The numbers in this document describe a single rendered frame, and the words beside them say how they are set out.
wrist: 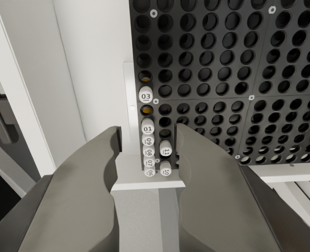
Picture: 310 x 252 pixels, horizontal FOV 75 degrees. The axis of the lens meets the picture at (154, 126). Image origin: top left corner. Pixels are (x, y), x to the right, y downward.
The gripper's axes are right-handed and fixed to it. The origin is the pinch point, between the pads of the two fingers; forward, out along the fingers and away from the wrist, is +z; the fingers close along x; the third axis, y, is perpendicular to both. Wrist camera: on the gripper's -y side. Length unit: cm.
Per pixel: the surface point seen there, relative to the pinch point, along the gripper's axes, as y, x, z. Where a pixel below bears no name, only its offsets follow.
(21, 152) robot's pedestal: 25, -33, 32
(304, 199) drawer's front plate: 18.6, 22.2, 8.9
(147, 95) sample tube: 0.4, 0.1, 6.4
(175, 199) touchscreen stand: 86, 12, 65
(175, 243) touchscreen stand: 90, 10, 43
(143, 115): 3.1, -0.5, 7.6
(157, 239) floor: 181, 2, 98
